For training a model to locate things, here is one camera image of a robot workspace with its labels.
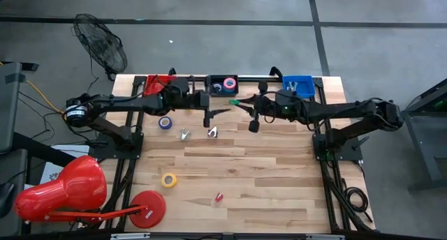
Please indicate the grey staple remover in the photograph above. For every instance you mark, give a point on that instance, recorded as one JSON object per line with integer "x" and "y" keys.
{"x": 184, "y": 134}

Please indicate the black steel beam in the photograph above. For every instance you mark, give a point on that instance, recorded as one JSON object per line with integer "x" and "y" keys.
{"x": 35, "y": 147}

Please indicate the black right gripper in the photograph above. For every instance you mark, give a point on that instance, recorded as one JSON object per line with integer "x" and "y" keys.
{"x": 263, "y": 105}

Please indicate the silver metal bracket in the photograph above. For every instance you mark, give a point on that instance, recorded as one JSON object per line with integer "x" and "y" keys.
{"x": 324, "y": 237}
{"x": 129, "y": 236}

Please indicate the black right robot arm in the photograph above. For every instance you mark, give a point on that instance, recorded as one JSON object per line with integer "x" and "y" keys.
{"x": 349, "y": 109}

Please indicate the purple tape roll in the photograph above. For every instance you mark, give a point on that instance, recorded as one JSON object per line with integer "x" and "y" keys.
{"x": 160, "y": 123}

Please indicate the red desk lamp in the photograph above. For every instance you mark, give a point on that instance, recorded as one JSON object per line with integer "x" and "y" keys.
{"x": 70, "y": 187}

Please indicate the dark blue tape roll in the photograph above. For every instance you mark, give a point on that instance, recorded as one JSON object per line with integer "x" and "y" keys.
{"x": 213, "y": 90}

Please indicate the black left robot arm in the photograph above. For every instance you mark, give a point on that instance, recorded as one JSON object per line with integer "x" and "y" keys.
{"x": 118, "y": 102}

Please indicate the black computer mouse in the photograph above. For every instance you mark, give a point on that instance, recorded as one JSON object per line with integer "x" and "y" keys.
{"x": 6, "y": 198}

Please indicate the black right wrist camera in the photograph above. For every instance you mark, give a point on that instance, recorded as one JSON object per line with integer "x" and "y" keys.
{"x": 284, "y": 98}

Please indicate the blue plastic bin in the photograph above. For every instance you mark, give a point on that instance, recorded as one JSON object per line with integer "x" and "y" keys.
{"x": 307, "y": 90}

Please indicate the black floor fan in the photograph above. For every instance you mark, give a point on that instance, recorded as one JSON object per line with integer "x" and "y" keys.
{"x": 101, "y": 44}

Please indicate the yellow tape roll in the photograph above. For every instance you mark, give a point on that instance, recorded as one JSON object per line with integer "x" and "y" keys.
{"x": 163, "y": 180}

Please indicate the grey metal desk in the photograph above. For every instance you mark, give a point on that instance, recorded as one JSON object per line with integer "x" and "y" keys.
{"x": 420, "y": 146}

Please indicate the black and silver staple remover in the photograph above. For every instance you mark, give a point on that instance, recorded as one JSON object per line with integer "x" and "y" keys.
{"x": 212, "y": 131}

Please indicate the red plastic bin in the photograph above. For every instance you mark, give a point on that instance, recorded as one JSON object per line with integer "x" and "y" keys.
{"x": 152, "y": 88}

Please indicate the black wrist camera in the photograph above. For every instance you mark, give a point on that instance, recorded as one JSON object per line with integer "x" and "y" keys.
{"x": 284, "y": 98}
{"x": 179, "y": 86}

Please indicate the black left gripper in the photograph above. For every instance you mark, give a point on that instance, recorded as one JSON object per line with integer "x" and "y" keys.
{"x": 205, "y": 100}

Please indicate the green mini stapler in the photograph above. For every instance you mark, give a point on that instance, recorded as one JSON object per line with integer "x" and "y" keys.
{"x": 233, "y": 102}

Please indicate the red and silver mini stapler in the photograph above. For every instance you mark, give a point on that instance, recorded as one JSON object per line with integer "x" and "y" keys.
{"x": 219, "y": 197}

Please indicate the pink tape roll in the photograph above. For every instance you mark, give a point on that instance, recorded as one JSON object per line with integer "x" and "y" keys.
{"x": 225, "y": 83}

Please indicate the black plastic bin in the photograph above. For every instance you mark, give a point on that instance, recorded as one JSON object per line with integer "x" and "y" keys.
{"x": 236, "y": 93}

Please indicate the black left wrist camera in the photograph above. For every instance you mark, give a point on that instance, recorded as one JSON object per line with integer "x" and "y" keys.
{"x": 179, "y": 86}

